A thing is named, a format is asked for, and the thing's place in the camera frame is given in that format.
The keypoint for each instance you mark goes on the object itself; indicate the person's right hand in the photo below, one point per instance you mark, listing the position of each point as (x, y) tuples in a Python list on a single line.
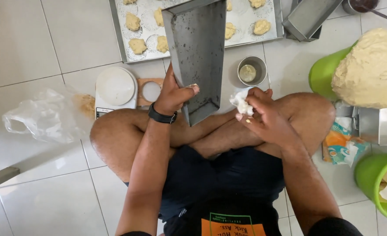
[(272, 123)]

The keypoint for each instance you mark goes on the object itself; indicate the person's left hand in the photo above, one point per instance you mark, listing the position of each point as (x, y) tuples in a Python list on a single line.
[(170, 96)]

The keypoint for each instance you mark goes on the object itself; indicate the white tissue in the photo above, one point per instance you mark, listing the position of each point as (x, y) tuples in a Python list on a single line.
[(242, 103)]

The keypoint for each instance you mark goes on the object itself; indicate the grey metal loaf tin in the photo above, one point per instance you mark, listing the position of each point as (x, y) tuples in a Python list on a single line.
[(311, 16), (200, 49), (313, 37)]

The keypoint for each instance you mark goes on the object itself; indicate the black wristwatch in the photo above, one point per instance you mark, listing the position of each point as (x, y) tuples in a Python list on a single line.
[(160, 117)]

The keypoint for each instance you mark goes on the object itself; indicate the wooden mould with round hole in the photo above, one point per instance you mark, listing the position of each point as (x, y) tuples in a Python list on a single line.
[(141, 99)]

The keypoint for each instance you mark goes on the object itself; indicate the person's right leg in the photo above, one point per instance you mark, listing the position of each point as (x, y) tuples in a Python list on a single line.
[(311, 114)]

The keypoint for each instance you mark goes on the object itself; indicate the person's leg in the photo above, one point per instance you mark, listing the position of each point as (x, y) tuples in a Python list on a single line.
[(311, 114), (114, 137)]

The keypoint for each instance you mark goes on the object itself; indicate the small metal cup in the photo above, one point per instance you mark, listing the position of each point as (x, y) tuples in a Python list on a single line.
[(261, 70)]

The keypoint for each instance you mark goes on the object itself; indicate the white kitchen scale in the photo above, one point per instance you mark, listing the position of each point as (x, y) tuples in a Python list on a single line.
[(114, 86)]

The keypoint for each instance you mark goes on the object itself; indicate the person's left leg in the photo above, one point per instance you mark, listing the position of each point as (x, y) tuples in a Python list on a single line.
[(114, 137)]

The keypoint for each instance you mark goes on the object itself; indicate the green plastic bowl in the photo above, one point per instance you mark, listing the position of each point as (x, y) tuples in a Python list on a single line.
[(323, 73)]

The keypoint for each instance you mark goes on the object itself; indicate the orange and teal tissue packet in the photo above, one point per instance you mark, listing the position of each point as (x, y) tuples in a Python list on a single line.
[(339, 146)]

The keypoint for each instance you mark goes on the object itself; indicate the dark navy shorts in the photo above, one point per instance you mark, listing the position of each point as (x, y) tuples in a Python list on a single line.
[(213, 177)]

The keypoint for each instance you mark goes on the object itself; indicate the group of dough pieces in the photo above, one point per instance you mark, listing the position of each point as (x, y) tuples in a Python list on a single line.
[(132, 21)]

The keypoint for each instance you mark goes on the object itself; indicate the large flat baking tray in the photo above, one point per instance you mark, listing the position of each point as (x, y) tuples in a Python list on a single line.
[(242, 18)]

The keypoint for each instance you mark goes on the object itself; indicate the black shirt with orange print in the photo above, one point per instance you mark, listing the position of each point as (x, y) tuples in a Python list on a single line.
[(232, 223)]

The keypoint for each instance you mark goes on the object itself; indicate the green plastic bucket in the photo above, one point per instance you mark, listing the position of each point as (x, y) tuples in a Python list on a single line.
[(367, 173)]

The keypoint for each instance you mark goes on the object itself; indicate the large mass of dough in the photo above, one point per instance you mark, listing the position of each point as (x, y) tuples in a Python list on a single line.
[(373, 68)]

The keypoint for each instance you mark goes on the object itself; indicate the clear plastic bag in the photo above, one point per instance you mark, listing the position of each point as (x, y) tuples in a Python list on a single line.
[(42, 114)]

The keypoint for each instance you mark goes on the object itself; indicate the metal bowl with dark filling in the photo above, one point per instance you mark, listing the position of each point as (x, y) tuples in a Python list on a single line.
[(360, 5)]

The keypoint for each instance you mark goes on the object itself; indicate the metal spoon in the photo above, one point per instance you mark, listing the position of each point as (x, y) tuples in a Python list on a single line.
[(378, 13)]

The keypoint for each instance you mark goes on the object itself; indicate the grey metal bar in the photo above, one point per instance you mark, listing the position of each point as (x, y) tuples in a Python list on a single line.
[(0, 178)]

